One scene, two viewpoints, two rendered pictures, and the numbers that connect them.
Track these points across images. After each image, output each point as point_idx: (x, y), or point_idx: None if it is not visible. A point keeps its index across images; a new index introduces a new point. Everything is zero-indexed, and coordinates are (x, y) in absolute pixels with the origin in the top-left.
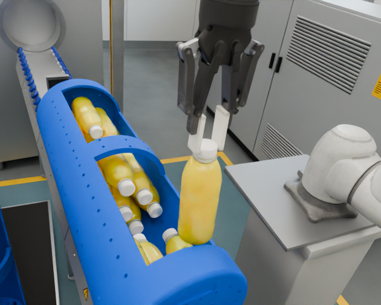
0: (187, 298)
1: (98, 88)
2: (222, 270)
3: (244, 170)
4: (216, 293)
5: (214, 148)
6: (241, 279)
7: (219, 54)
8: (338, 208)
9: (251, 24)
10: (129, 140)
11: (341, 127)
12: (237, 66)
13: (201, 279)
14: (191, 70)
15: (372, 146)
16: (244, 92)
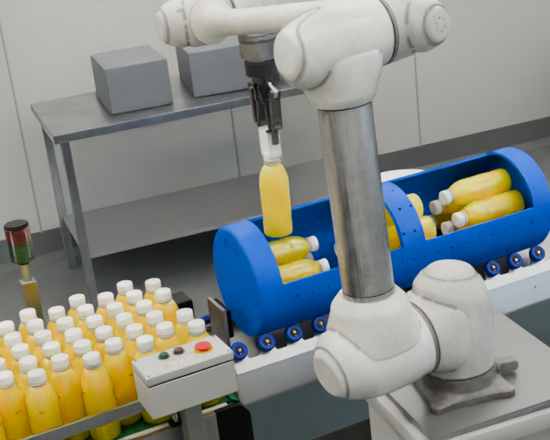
0: (230, 247)
1: (514, 165)
2: (240, 240)
3: (498, 326)
4: (240, 262)
5: (265, 154)
6: (250, 266)
7: (253, 89)
8: (422, 378)
9: (250, 75)
10: (394, 192)
11: (454, 261)
12: (261, 99)
13: (230, 232)
14: (250, 95)
15: (424, 284)
16: (271, 120)
